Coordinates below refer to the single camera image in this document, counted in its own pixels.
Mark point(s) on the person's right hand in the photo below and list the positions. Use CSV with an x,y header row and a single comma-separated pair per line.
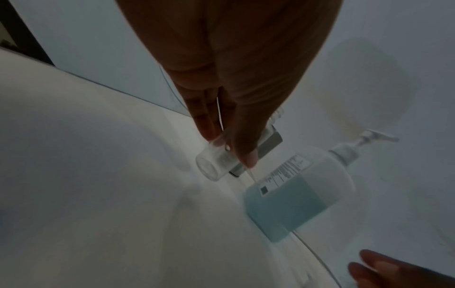
x,y
398,275

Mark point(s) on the person's left hand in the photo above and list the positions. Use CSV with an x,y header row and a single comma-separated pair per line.
x,y
231,56

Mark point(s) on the small clear bottle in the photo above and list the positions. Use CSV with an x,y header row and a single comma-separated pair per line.
x,y
213,163

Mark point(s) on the large translucent bottle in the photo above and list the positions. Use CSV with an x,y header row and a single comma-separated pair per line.
x,y
295,202

